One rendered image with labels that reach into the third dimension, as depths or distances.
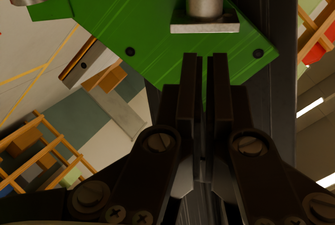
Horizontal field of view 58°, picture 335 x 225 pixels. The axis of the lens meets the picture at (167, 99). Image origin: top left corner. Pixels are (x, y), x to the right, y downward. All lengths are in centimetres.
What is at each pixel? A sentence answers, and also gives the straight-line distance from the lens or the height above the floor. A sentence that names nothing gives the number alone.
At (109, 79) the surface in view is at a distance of 704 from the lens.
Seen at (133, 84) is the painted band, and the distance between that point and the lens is 1073.
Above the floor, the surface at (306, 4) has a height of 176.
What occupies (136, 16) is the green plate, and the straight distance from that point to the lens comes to 29.
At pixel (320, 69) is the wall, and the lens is 974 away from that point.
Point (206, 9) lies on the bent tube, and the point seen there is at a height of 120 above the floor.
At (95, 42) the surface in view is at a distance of 46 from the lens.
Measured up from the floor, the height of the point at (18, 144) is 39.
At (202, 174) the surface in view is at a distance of 35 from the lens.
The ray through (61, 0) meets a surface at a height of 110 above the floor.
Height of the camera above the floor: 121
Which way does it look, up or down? 5 degrees up
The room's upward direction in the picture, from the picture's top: 137 degrees clockwise
